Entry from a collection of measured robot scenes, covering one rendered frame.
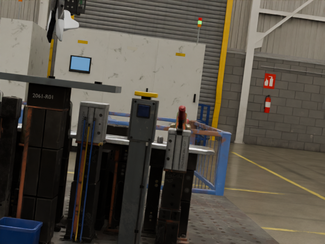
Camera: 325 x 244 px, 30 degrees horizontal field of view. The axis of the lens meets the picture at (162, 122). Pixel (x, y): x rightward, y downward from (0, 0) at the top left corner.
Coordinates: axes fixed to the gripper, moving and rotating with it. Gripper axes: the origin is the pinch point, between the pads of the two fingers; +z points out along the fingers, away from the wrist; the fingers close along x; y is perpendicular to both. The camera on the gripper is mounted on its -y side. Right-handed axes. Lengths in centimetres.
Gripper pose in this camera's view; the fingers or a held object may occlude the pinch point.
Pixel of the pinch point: (51, 42)
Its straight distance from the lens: 168.7
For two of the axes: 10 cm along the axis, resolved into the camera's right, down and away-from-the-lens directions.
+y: 9.2, 1.0, 3.7
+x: -3.6, -0.9, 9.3
